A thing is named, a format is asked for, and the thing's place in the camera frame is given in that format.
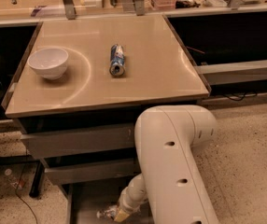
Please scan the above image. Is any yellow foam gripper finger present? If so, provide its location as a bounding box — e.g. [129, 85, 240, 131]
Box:
[114, 209, 130, 222]

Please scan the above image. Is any clear plastic water bottle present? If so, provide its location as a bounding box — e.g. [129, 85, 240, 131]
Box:
[96, 205, 118, 220]

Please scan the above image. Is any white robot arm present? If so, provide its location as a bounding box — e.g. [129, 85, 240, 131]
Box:
[114, 105, 219, 224]

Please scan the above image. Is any open grey bottom drawer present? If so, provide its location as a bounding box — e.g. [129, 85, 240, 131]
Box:
[66, 176, 154, 224]

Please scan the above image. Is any grey middle drawer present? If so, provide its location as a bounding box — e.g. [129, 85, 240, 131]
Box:
[45, 158, 140, 185]

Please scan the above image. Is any grey top drawer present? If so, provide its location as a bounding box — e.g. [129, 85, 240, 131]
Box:
[21, 123, 134, 159]

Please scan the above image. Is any plastic bottle on floor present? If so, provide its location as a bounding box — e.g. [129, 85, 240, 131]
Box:
[4, 168, 25, 189]

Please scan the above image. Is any grey drawer cabinet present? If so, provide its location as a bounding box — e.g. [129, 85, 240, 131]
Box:
[1, 13, 212, 224]

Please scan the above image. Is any black table leg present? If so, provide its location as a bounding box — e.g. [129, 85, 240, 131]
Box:
[29, 162, 45, 198]

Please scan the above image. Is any blue soda can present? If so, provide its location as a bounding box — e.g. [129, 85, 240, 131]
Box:
[109, 44, 125, 77]

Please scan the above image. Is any white ceramic bowl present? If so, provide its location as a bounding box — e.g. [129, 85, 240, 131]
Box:
[27, 48, 69, 80]

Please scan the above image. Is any black floor cable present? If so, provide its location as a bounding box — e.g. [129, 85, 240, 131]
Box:
[14, 165, 40, 224]

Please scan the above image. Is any grey side shelf rail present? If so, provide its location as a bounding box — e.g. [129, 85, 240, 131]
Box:
[195, 60, 267, 85]

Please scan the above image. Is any grey metal post left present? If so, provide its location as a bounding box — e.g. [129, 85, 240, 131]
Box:
[63, 0, 77, 20]

